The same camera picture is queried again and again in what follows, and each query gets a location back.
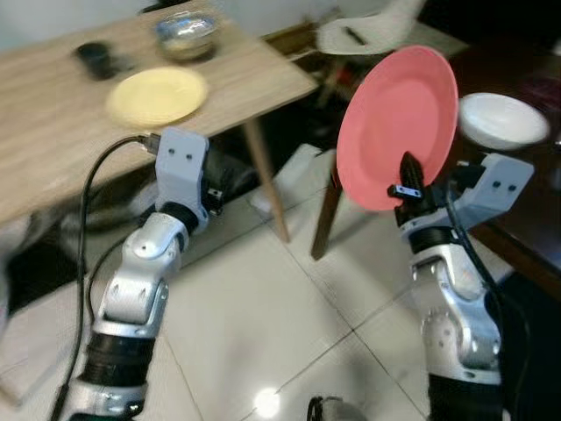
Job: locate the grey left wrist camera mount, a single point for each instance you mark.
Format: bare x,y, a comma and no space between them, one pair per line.
182,167

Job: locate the white plastic chair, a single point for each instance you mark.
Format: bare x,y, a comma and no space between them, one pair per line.
386,31

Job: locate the dark wooden table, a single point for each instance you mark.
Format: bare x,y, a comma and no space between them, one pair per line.
545,175

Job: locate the small black item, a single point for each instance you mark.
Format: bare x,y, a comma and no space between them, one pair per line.
355,36

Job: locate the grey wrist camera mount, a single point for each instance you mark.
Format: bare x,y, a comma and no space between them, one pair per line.
500,189
182,167

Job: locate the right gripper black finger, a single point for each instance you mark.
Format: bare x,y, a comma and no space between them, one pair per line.
410,171

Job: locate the light wooden table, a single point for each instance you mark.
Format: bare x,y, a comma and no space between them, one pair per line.
53,123

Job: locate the black cup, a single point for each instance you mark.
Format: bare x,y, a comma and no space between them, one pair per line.
96,60

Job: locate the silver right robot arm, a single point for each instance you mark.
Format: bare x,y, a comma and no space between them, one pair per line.
456,298

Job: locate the pink plate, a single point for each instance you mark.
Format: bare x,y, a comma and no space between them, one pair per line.
394,114

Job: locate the grey robot leg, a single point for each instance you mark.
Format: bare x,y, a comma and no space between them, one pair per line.
326,410

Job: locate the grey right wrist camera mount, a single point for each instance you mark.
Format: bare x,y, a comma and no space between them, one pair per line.
500,189

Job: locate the yellow plate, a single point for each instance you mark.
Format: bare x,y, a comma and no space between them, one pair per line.
158,96

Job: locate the white bowl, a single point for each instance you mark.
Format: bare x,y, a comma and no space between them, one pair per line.
504,118

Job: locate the shiny metal bowl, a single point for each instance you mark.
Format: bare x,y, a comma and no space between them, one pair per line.
187,35

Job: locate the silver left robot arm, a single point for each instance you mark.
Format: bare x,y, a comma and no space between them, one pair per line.
131,281

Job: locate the brown wooden shelf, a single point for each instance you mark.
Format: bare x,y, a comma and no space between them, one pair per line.
294,39

